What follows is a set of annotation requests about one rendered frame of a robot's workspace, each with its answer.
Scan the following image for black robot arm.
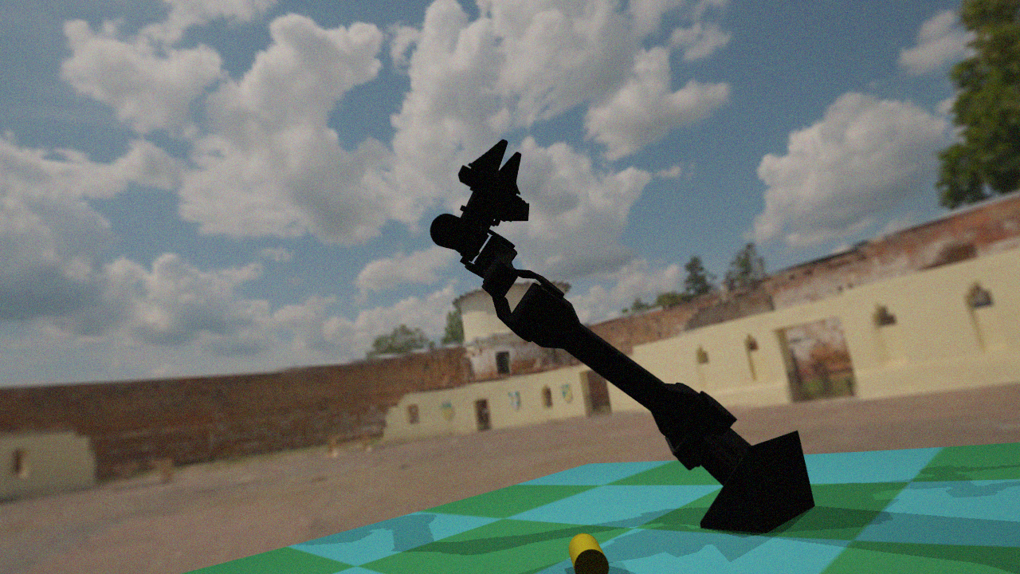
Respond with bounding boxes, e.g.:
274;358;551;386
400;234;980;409
430;195;751;486

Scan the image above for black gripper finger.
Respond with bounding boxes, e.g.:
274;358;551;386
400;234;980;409
468;140;508;182
492;152;521;195

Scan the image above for yellow cylinder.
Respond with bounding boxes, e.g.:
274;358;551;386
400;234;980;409
569;533;609;574

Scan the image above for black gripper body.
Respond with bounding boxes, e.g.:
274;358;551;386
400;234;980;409
458;165;522;228

